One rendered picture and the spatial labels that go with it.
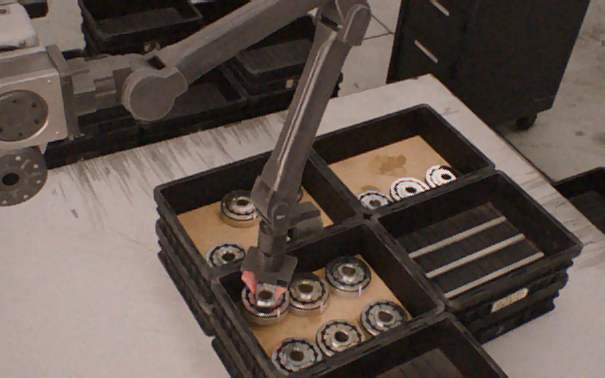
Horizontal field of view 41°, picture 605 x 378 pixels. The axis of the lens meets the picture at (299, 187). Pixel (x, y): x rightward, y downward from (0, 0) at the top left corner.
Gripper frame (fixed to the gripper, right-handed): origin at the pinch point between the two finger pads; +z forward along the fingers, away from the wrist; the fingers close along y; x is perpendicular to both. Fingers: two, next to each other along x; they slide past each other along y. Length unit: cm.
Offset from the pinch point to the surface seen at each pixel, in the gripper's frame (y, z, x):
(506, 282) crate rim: -48, -3, -17
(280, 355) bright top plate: -6.6, 4.2, 11.3
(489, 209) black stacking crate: -44, 7, -50
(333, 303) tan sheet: -13.6, 7.2, -7.9
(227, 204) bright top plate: 17.2, 4.4, -26.7
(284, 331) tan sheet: -5.4, 7.3, 2.9
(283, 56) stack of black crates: 34, 41, -150
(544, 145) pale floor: -79, 88, -198
